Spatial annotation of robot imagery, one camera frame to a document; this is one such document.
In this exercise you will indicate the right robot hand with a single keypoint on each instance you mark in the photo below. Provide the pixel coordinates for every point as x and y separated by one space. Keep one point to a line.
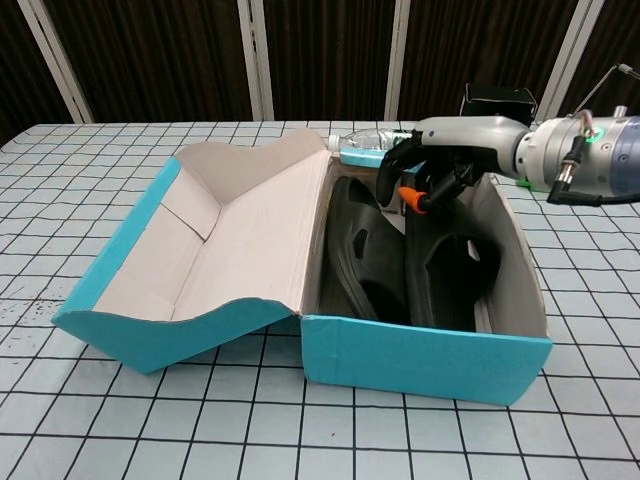
475 135

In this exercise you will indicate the black rubber slipper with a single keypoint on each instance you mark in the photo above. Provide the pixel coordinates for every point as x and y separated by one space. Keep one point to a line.
370 250
450 280

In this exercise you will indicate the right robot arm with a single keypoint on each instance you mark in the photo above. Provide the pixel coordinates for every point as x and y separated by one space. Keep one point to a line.
550 150

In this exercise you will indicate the black cube box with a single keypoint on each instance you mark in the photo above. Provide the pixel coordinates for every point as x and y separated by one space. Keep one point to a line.
495 102

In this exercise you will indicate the light blue cardboard shoe box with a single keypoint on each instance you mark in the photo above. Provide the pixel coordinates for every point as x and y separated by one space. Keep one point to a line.
425 365

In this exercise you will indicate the green toy block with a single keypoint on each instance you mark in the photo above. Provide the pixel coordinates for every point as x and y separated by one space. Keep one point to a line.
525 185

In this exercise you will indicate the clear plastic water bottle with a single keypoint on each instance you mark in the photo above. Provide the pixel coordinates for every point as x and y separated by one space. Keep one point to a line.
370 139

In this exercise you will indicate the dark folding screen white frames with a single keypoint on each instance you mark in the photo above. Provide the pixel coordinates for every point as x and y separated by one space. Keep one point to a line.
165 55

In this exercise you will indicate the white black checkered tablecloth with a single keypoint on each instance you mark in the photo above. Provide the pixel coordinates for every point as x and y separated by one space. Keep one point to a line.
200 435

